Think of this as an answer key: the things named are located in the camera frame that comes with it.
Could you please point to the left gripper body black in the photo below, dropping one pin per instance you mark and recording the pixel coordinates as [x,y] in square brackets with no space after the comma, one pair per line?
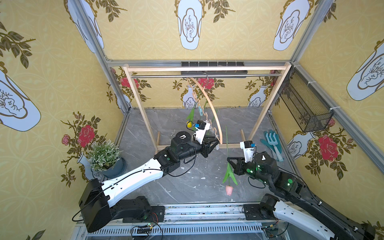
[205,147]

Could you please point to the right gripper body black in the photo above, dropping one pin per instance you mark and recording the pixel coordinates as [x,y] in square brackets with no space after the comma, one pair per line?
[241,167]

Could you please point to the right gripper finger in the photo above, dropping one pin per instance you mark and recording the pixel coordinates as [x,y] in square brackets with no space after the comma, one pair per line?
[233,159]
[233,165]

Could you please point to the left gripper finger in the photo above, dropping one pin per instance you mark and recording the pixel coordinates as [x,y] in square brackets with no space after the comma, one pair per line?
[211,140]
[214,146]

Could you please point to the pink artificial tulip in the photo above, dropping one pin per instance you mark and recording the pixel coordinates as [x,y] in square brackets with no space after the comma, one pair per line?
[229,175]

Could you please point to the curved wooden clip hanger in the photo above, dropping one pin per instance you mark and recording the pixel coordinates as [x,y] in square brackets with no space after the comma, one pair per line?
[210,108]

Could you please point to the yellow artificial tulip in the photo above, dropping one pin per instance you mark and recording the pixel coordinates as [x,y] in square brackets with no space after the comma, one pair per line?
[190,119]

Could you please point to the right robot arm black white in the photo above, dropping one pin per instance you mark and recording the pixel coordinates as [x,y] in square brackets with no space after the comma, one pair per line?
[292,201]

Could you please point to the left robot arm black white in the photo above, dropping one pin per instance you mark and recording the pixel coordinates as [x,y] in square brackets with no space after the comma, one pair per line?
[103,202]

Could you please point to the light garden hand fork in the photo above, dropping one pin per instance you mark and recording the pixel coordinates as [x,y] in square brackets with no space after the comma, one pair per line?
[272,140]

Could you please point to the teal garden gloves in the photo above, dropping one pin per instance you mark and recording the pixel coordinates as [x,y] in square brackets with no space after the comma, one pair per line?
[264,141]

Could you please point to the potted white flower plant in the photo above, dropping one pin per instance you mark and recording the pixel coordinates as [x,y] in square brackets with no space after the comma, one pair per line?
[105,158]

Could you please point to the metal rack rod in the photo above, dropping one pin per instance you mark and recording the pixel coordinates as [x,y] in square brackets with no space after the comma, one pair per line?
[210,75]

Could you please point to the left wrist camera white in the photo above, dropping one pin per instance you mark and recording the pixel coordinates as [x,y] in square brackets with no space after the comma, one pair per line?
[201,128]

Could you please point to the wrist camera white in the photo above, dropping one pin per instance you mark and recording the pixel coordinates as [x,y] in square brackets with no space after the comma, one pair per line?
[201,128]
[248,148]

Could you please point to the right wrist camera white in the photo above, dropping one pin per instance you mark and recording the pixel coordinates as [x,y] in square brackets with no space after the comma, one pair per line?
[248,148]

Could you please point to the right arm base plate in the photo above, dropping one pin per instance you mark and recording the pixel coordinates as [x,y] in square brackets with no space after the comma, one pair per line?
[256,212]

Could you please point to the aluminium rail front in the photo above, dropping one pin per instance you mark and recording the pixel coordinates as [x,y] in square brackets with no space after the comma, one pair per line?
[197,212]

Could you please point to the black wire mesh basket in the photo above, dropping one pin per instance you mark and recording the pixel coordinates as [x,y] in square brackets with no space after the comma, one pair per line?
[307,106]

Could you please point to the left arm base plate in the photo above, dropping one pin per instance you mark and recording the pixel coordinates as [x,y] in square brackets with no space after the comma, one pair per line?
[154,214]

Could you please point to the wooden clothes rack frame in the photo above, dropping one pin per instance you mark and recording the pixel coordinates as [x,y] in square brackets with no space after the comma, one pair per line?
[207,70]

